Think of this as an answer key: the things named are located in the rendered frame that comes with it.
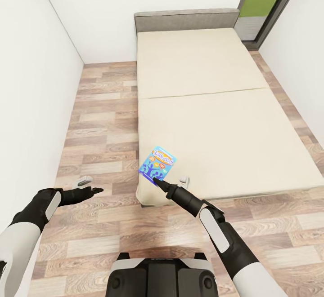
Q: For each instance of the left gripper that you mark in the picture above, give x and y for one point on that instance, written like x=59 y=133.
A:
x=80 y=195

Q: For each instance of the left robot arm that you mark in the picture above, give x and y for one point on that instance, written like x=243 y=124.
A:
x=18 y=240

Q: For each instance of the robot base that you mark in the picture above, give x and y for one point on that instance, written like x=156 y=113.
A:
x=162 y=277

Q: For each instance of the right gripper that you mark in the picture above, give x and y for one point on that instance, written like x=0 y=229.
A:
x=178 y=194

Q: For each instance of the bed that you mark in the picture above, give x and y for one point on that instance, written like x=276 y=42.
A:
x=204 y=100

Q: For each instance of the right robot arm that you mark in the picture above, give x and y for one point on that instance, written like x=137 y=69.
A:
x=249 y=276

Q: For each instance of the door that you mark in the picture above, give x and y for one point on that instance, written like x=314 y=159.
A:
x=256 y=19

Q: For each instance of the board game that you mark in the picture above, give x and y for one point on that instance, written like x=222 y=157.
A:
x=157 y=164

